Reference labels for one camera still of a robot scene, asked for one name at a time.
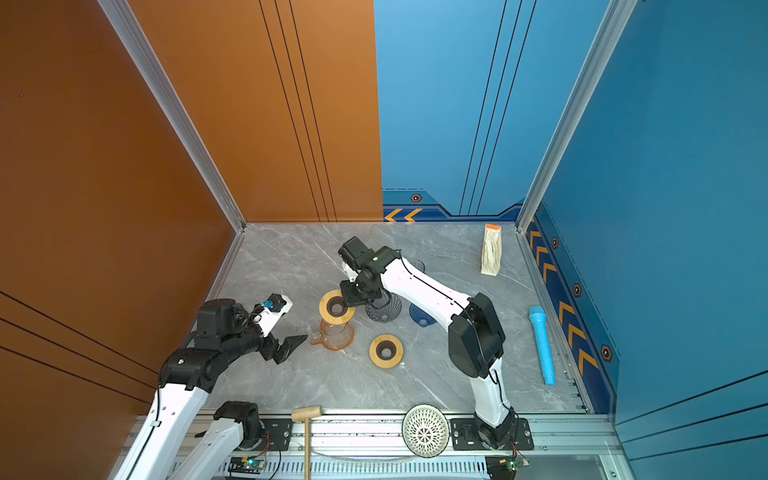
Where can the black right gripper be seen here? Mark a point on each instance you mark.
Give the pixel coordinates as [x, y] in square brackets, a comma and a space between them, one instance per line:
[348, 297]

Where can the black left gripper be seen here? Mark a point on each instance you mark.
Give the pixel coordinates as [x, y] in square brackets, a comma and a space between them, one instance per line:
[271, 351]

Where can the wooden ring holder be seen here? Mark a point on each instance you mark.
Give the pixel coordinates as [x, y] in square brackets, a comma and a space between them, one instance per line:
[386, 351]
[334, 309]

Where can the orange glass carafe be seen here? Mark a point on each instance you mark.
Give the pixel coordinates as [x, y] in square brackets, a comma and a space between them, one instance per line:
[333, 337]

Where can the blue glass dripper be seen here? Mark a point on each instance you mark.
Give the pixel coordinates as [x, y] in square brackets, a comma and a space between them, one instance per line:
[420, 317]

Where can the coffee filter pack orange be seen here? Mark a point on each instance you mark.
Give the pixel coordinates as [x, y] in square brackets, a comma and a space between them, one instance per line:
[491, 253]

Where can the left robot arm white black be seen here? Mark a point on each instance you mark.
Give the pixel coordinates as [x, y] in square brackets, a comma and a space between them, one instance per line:
[225, 332]

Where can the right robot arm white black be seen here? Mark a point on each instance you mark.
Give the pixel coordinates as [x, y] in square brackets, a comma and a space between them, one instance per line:
[475, 334]

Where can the grey glass dripper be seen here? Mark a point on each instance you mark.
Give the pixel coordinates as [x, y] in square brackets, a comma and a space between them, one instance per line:
[384, 309]

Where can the grey glass pitcher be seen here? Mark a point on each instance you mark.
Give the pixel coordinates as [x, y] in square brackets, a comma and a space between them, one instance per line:
[418, 265]

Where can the wooden mallet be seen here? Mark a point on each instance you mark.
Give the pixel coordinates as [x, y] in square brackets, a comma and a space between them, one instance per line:
[305, 416]

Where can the left green circuit board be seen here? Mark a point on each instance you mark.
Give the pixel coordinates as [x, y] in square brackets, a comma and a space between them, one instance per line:
[246, 465]

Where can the green circuit board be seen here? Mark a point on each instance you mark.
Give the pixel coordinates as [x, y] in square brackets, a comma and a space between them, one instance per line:
[246, 465]
[505, 467]

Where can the white woven trivet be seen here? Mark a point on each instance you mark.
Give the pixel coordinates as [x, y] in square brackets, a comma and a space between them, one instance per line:
[425, 431]

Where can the light blue cylinder roll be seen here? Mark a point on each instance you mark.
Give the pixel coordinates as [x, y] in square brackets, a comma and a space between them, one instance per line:
[538, 320]

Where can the right green circuit board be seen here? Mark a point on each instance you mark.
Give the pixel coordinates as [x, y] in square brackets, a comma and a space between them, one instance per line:
[505, 467]

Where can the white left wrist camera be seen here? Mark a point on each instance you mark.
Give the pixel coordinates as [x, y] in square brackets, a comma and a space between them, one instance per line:
[267, 314]

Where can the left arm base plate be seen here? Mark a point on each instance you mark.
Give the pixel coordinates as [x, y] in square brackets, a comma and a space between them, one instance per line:
[274, 435]

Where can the aluminium front rail frame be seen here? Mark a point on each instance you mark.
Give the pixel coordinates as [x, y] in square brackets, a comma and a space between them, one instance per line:
[369, 444]

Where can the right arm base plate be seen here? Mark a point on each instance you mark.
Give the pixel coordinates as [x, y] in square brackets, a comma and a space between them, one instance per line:
[465, 437]

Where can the left aluminium corner post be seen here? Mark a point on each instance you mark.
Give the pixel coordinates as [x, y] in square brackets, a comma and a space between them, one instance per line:
[129, 31]

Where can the aluminium corner post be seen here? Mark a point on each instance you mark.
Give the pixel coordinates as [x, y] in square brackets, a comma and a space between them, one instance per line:
[129, 31]
[600, 52]

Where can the right aluminium corner post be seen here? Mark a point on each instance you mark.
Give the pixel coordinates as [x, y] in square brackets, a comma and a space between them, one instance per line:
[600, 52]

